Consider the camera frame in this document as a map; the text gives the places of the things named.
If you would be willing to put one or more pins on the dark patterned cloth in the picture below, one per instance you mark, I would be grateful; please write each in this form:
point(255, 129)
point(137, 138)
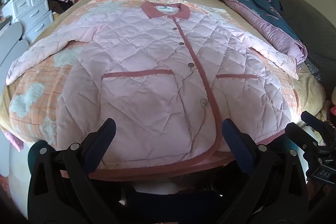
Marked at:
point(313, 70)

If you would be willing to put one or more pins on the blue floral duvet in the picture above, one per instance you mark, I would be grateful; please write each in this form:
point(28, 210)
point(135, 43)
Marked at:
point(262, 22)

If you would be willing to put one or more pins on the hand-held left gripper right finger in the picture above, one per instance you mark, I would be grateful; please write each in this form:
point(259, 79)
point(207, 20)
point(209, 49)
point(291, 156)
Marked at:
point(236, 145)

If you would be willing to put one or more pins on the white drawer chest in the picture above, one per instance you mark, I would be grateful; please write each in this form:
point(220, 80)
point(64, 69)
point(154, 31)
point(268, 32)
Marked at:
point(31, 11)

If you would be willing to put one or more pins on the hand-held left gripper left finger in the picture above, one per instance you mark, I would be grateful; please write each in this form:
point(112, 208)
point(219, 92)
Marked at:
point(101, 145)

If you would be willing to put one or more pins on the white rounded table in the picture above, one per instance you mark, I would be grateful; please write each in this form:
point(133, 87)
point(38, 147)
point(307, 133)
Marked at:
point(10, 37)

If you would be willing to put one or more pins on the colourful cloth pile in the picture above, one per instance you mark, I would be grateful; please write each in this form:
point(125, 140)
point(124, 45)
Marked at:
point(328, 108)

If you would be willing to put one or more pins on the grey padded headboard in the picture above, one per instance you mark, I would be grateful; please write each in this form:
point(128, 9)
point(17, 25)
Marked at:
point(309, 16)

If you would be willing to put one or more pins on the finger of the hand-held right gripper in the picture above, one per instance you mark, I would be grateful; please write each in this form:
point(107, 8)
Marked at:
point(302, 137)
point(316, 123)

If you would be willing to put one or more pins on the pink quilted jacket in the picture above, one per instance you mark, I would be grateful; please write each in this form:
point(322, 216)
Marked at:
point(147, 69)

